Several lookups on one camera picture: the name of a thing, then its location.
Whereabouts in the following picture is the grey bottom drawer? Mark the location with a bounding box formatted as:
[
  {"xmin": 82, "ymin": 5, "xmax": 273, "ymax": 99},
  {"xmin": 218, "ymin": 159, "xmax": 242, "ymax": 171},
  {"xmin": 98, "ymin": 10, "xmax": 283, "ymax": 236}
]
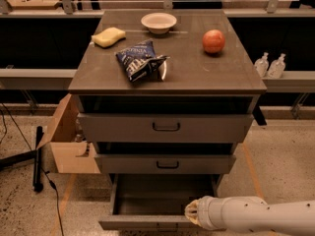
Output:
[{"xmin": 99, "ymin": 174, "xmax": 217, "ymax": 232}]

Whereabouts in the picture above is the grey drawer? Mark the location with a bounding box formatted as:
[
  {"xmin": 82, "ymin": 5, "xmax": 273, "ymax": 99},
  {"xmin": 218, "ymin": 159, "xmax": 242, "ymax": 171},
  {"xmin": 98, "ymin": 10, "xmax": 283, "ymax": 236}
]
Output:
[
  {"xmin": 99, "ymin": 174, "xmax": 217, "ymax": 232},
  {"xmin": 96, "ymin": 142, "xmax": 235, "ymax": 174},
  {"xmin": 77, "ymin": 94, "xmax": 256, "ymax": 144}
]

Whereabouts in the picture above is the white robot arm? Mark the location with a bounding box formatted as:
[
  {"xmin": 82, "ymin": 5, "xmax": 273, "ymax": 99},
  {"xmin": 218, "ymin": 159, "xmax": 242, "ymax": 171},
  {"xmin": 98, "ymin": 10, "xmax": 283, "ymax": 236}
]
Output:
[{"xmin": 185, "ymin": 196, "xmax": 315, "ymax": 236}]

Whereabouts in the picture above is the grey middle drawer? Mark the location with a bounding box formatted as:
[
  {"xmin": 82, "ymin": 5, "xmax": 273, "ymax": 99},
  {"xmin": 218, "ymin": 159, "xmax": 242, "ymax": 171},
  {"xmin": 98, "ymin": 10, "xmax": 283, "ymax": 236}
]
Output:
[{"xmin": 96, "ymin": 142, "xmax": 235, "ymax": 174}]

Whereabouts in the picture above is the grey top drawer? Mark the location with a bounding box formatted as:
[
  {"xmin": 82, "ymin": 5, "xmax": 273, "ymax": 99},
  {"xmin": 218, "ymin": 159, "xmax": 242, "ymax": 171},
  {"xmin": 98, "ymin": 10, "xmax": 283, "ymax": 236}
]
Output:
[{"xmin": 77, "ymin": 94, "xmax": 256, "ymax": 144}]

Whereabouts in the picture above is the grey drawer cabinet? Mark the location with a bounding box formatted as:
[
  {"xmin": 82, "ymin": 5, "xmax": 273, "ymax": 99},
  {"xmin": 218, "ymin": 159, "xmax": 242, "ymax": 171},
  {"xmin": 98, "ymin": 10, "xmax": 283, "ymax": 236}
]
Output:
[{"xmin": 69, "ymin": 10, "xmax": 266, "ymax": 123}]

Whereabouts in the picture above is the cardboard box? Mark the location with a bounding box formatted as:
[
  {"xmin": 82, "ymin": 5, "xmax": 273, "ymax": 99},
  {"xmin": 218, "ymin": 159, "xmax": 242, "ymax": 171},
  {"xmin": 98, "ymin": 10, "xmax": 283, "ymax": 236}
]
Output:
[{"xmin": 37, "ymin": 94, "xmax": 100, "ymax": 174}]

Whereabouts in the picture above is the blue chip bag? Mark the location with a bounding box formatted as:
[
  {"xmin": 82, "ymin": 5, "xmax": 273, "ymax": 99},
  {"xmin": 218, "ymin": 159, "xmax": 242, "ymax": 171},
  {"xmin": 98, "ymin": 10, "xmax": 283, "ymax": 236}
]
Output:
[{"xmin": 115, "ymin": 39, "xmax": 168, "ymax": 82}]

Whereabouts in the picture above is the clear bottle left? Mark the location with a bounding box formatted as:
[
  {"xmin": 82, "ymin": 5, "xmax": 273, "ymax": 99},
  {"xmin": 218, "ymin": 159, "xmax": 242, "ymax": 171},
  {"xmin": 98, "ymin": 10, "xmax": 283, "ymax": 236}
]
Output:
[{"xmin": 254, "ymin": 52, "xmax": 269, "ymax": 77}]

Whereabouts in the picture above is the black stand base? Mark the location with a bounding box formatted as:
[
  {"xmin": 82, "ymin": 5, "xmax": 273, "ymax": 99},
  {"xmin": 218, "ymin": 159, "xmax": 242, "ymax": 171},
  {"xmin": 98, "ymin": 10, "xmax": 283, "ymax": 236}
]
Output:
[{"xmin": 0, "ymin": 125, "xmax": 45, "ymax": 194}]

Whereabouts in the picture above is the red apple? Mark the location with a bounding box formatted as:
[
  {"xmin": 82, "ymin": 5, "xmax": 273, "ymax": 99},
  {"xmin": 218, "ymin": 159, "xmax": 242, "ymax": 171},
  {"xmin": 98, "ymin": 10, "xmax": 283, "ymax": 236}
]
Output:
[{"xmin": 202, "ymin": 29, "xmax": 225, "ymax": 54}]

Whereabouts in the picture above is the white bowl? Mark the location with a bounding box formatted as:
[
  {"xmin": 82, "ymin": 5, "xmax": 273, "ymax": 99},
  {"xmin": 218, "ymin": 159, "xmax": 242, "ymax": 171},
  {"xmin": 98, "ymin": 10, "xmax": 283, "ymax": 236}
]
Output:
[{"xmin": 141, "ymin": 13, "xmax": 177, "ymax": 34}]

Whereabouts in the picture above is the yellow sponge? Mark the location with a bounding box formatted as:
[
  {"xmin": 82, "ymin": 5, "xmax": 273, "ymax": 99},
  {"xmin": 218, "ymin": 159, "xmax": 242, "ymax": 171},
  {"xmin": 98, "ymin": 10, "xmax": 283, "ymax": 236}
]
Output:
[{"xmin": 92, "ymin": 28, "xmax": 126, "ymax": 48}]

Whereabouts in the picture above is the black floor cable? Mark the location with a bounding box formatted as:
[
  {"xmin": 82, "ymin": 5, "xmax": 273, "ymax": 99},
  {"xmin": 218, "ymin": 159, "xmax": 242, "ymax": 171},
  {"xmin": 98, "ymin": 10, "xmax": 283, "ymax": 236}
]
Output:
[{"xmin": 0, "ymin": 102, "xmax": 65, "ymax": 236}]

